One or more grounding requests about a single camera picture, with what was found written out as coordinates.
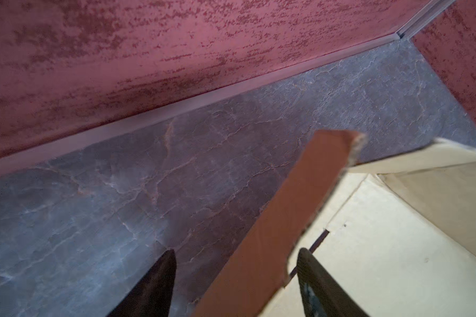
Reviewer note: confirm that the right rear aluminium corner post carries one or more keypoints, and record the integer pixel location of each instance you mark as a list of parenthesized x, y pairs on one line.
[(421, 19)]

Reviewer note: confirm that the brown cardboard box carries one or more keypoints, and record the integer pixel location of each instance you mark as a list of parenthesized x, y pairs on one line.
[(398, 234)]

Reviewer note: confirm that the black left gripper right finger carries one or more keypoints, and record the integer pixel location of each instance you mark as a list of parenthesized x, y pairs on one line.
[(321, 295)]

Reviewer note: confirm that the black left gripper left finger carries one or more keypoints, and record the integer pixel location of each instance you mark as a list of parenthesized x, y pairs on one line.
[(152, 295)]

